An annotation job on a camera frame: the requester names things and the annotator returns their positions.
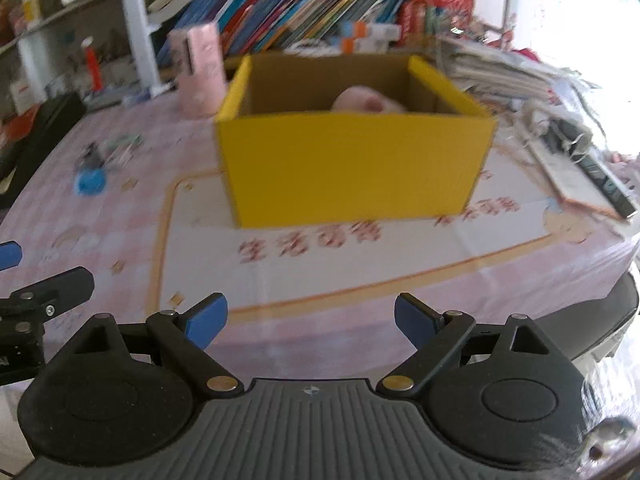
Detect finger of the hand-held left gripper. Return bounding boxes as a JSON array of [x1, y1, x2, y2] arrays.
[[0, 241, 24, 272], [10, 266, 96, 318]]

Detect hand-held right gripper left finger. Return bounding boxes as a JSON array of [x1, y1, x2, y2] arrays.
[[47, 292, 246, 401]]

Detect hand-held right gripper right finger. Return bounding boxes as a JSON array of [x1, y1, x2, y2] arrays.
[[376, 292, 571, 401]]

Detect blue plastic packet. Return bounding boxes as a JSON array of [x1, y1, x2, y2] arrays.
[[75, 169, 107, 196]]

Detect yellow cardboard box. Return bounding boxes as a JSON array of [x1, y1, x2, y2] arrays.
[[215, 52, 497, 229]]

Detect pink plush pig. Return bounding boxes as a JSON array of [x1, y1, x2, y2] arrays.
[[331, 86, 406, 114]]

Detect pink checked printed tablecloth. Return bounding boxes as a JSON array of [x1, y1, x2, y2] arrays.
[[0, 87, 640, 383]]

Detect black box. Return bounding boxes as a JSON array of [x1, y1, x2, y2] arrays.
[[0, 92, 87, 211]]

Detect red packet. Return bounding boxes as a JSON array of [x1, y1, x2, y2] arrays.
[[0, 105, 43, 137]]

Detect red tassel ornament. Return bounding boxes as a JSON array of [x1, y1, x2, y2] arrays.
[[80, 37, 104, 93]]

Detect printed paper sheets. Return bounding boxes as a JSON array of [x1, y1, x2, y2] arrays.
[[527, 137, 626, 221]]

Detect black remote control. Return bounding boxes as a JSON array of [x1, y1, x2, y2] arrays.
[[575, 152, 639, 220]]

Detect white bottle yellow label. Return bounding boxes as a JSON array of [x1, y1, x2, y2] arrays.
[[20, 0, 44, 31]]

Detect pink cylindrical humidifier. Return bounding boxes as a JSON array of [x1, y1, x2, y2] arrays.
[[167, 22, 227, 120]]

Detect stack of paper booklets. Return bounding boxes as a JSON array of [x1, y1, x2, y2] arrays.
[[440, 35, 583, 107]]

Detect orange and white carton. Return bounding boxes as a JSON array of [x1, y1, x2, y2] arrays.
[[341, 37, 390, 55], [340, 22, 402, 41]]

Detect row of colourful books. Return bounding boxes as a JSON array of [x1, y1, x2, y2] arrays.
[[155, 0, 476, 56]]

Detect white bookshelf frame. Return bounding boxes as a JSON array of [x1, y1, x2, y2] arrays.
[[117, 0, 516, 91]]

